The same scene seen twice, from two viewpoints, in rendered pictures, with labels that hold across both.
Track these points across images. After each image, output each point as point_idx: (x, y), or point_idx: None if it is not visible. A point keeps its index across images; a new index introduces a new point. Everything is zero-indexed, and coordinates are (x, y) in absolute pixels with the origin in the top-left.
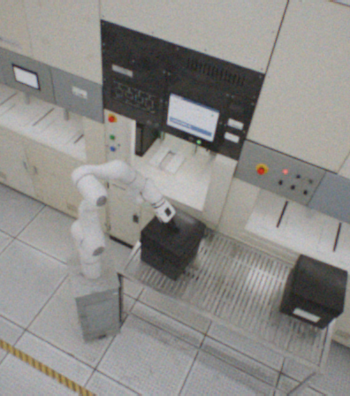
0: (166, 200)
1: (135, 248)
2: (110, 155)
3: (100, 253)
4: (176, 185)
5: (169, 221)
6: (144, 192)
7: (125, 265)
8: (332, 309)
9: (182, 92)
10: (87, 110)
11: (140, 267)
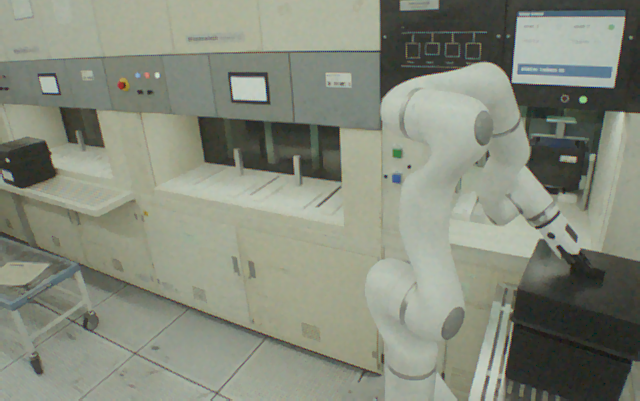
0: (508, 263)
1: (485, 356)
2: (391, 195)
3: (457, 329)
4: (516, 238)
5: (578, 255)
6: (516, 188)
7: (478, 393)
8: None
9: (542, 0)
10: (350, 112)
11: (516, 393)
